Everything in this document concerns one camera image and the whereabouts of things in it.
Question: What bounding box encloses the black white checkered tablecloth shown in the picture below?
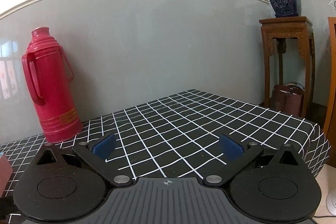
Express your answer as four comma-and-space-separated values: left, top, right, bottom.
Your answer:
1, 90, 330, 223

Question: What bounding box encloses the dark red bag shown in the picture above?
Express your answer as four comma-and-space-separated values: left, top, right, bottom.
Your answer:
270, 82, 305, 117

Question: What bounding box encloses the red cardboard tray box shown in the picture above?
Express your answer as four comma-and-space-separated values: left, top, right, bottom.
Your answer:
0, 153, 13, 197

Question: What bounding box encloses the red thermos flask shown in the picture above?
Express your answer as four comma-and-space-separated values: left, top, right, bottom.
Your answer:
22, 27, 83, 143

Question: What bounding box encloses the wooden plant stand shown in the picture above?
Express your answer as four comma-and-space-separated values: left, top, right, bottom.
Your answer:
259, 16, 315, 117

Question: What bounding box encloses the blue ceramic plant pot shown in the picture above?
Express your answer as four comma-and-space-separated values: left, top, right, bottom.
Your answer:
269, 0, 302, 18

